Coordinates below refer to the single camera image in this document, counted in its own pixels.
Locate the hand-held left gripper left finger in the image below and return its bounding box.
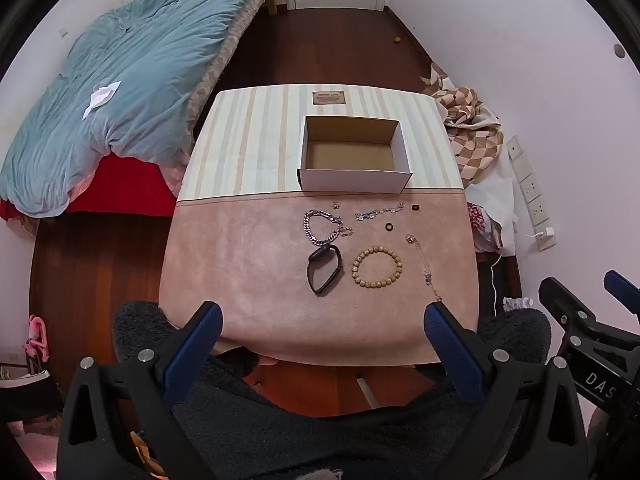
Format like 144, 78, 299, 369
56, 301, 224, 480

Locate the white charger cable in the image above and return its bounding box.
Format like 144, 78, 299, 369
491, 232, 546, 318

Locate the pink sandal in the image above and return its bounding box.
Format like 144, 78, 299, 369
22, 315, 51, 363

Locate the silver charm bracelet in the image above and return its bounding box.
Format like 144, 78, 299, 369
355, 202, 405, 222

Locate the white paper sheet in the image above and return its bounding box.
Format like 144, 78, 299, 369
82, 81, 122, 120

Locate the white cardboard box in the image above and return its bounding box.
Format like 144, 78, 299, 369
297, 115, 413, 194

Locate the red bed sheet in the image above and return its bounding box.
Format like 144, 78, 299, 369
0, 152, 176, 221

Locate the striped and pink table cover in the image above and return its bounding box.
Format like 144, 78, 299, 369
159, 85, 482, 366

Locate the wooden bead bracelet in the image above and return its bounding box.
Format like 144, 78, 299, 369
351, 246, 403, 288

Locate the white fabric sheet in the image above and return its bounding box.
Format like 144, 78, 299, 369
465, 160, 523, 256

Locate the light blue duvet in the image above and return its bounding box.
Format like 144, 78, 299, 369
0, 0, 266, 218

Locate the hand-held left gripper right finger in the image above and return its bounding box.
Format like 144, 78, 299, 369
423, 301, 588, 480

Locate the black watch band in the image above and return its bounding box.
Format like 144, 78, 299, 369
306, 243, 345, 295

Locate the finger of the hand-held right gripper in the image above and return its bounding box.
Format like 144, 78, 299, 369
538, 276, 640, 358
603, 270, 640, 318

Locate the black shoe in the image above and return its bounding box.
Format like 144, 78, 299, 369
0, 367, 61, 423

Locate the thin silver necklace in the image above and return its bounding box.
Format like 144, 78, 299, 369
405, 232, 443, 303

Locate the white table leg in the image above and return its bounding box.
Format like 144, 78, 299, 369
357, 377, 378, 408

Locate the brown checkered cloth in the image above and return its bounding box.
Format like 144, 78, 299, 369
420, 62, 503, 181

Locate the silver chain bracelet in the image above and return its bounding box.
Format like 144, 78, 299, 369
303, 210, 353, 247

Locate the red printed plastic bag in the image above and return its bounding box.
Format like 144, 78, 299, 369
467, 202, 503, 253

